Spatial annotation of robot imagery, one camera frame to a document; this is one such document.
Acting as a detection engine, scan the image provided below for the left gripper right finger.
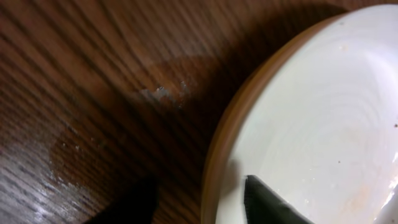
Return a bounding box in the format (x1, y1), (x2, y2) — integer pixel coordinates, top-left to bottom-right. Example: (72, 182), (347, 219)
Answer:
(243, 175), (312, 224)

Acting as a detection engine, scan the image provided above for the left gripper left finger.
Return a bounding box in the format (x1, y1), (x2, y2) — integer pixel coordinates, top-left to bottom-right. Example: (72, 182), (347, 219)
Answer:
(85, 177), (159, 224)

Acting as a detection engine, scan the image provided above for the white plate with sauce streak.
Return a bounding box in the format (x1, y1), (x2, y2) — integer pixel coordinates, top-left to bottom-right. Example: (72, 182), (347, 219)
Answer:
(201, 15), (341, 223)

